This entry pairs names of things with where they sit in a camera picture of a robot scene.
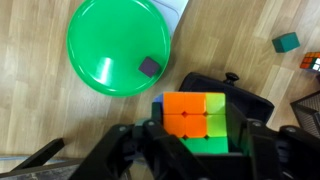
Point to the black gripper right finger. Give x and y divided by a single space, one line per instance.
276 153

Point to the white digital kitchen scale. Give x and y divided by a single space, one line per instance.
175 11

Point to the teal wooden cube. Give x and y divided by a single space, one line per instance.
286 42

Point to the black open box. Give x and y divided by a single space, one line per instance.
250 103

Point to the purple wooden cube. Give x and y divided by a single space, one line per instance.
149 66

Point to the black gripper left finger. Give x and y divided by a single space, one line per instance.
133 150

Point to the small black-edged Rubik's cube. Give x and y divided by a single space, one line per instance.
311 61

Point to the large pastel Rubik's cube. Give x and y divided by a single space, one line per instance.
193 116

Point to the green round plate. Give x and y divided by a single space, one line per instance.
110 43

